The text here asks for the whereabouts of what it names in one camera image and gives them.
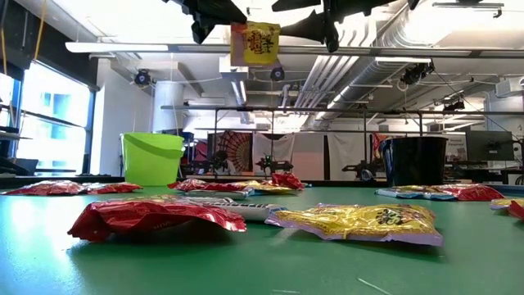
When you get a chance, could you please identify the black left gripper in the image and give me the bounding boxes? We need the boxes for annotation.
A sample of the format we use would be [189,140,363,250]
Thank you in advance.
[163,0,248,45]

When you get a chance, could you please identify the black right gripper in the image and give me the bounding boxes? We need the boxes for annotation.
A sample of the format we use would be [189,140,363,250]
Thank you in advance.
[272,0,418,53]

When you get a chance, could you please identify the yellow Sour Patch candy pack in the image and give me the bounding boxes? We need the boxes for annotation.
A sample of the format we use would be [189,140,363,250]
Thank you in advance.
[391,184,437,193]
[264,203,445,247]
[490,197,524,211]
[233,179,296,194]
[230,20,282,67]

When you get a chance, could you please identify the red Skittles candy pack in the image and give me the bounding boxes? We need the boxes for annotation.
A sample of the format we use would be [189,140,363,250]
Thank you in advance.
[168,178,216,193]
[507,200,524,221]
[271,171,306,191]
[67,199,248,243]
[2,179,88,197]
[206,182,243,193]
[84,182,143,195]
[431,184,505,202]

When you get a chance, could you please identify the long white light bar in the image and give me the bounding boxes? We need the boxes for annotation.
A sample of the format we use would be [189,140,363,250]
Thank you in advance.
[65,40,524,58]

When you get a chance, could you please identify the white hanging cloth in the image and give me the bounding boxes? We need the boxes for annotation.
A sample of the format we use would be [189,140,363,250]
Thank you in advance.
[251,133,296,175]
[327,133,373,181]
[292,133,327,181]

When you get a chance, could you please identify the red patterned tapestry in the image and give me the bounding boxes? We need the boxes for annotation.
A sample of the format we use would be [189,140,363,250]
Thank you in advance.
[207,130,254,173]

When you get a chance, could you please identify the lime green plastic bucket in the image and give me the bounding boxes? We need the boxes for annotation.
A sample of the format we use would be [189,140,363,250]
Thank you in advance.
[120,131,186,188]

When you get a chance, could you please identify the black plastic bucket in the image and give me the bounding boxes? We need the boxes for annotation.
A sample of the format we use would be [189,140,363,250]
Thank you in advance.
[378,136,449,188]

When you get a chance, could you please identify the large bright window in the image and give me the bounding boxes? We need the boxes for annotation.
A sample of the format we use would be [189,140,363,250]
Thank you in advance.
[0,61,97,177]

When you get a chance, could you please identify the black background monitor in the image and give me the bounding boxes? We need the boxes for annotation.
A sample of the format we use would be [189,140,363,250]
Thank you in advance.
[466,130,515,161]

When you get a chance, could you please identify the black metal rack frame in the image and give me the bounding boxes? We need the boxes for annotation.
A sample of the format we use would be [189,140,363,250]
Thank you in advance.
[160,104,524,181]

